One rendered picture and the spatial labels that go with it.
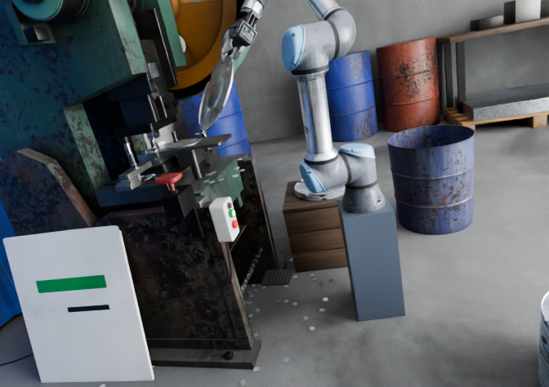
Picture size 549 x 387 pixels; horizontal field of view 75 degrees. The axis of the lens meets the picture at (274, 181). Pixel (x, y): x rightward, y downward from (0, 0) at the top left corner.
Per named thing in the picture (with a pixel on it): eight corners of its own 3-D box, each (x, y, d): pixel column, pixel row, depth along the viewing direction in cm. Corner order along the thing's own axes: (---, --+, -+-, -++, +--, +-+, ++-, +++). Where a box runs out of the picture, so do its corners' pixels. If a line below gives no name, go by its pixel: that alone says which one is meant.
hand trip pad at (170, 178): (189, 193, 110) (183, 171, 108) (180, 202, 105) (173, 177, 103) (170, 196, 112) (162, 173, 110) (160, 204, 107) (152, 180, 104)
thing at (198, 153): (239, 164, 144) (231, 131, 140) (228, 176, 131) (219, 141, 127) (184, 171, 151) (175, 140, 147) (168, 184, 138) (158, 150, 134)
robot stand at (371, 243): (393, 286, 155) (382, 191, 140) (405, 315, 138) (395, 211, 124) (351, 292, 157) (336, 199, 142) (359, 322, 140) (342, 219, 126)
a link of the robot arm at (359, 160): (384, 179, 126) (380, 142, 121) (350, 190, 123) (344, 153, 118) (366, 171, 137) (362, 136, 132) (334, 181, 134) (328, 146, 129)
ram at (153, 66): (185, 112, 142) (162, 32, 132) (167, 120, 128) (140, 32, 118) (147, 118, 146) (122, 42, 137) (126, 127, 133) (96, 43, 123)
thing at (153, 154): (179, 152, 149) (176, 141, 147) (161, 163, 135) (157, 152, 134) (160, 154, 151) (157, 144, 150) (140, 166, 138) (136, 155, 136)
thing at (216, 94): (241, 72, 116) (238, 71, 116) (206, 145, 128) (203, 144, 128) (225, 46, 138) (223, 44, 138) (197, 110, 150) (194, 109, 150)
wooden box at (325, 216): (367, 226, 208) (359, 170, 197) (377, 264, 173) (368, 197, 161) (298, 235, 215) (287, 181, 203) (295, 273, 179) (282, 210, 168)
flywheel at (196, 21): (151, -123, 155) (88, 24, 185) (122, -144, 136) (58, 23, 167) (281, -12, 159) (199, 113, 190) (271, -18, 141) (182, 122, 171)
